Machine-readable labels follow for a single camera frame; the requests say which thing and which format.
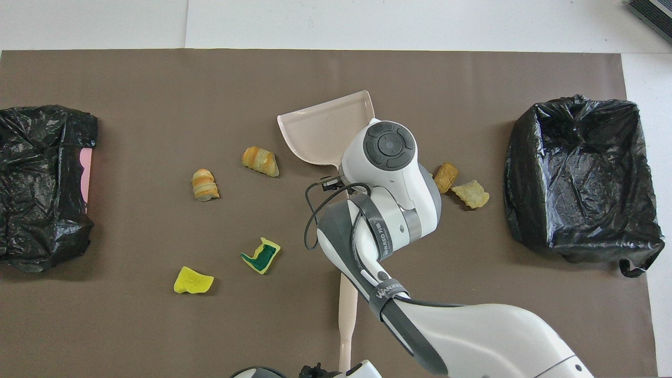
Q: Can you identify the black bag lined open bin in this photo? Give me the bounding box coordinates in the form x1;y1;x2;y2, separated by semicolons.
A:
504;94;665;278

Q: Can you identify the orange striped croissant piece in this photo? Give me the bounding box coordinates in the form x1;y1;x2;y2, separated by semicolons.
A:
191;169;220;202

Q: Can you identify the pink plastic bin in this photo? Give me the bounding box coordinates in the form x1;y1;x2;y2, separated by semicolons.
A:
79;149;93;213

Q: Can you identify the yellow green scouring sponge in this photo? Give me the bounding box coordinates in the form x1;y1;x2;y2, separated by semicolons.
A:
240;237;281;275

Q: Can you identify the yellow wavy sponge piece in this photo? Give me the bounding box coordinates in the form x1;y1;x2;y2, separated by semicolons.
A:
173;266;215;295

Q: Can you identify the crumpled black trash bag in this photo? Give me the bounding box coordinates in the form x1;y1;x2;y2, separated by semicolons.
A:
0;105;99;272

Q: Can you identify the brown bread roll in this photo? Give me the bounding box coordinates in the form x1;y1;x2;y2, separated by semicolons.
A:
434;162;459;194

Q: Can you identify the beige hand brush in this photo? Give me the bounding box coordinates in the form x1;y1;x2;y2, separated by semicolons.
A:
338;273;359;372

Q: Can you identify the beige plastic dustpan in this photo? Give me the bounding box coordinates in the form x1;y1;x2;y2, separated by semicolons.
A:
277;90;376;169

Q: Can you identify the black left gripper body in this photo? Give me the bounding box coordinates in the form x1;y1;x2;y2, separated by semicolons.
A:
299;362;338;378

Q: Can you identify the pale pastry piece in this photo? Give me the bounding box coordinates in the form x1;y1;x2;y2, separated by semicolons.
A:
451;180;490;209

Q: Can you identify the black ribbed device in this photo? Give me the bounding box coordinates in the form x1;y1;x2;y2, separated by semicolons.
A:
627;0;672;45

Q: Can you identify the brown paper table mat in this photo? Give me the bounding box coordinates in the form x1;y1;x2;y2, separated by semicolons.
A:
0;49;658;378

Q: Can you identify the greenish striped croissant piece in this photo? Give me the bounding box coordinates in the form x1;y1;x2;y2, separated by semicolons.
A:
241;146;280;177

